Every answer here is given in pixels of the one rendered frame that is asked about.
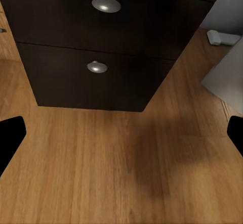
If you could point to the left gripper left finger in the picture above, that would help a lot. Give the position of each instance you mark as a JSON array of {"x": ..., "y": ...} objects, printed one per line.
[{"x": 12, "y": 133}]

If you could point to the desk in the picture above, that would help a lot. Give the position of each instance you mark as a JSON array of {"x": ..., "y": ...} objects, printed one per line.
[{"x": 218, "y": 38}]

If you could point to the desktop computer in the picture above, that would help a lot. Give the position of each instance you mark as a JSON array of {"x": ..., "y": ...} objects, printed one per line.
[{"x": 225, "y": 79}]

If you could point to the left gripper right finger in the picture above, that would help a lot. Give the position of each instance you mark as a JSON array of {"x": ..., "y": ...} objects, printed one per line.
[{"x": 235, "y": 132}]

